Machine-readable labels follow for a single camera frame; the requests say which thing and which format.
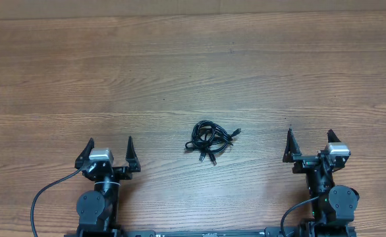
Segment black usb cable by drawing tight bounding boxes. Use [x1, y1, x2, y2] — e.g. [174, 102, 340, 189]
[184, 120, 242, 166]
[184, 122, 235, 162]

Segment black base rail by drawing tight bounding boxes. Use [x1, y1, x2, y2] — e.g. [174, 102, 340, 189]
[64, 226, 358, 237]

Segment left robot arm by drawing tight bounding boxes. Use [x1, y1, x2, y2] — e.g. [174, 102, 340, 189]
[74, 137, 141, 236]

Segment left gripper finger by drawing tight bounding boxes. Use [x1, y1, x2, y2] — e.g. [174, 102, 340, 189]
[74, 138, 94, 169]
[125, 136, 141, 172]

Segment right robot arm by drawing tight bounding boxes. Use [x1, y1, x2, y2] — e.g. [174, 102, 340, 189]
[280, 128, 360, 237]

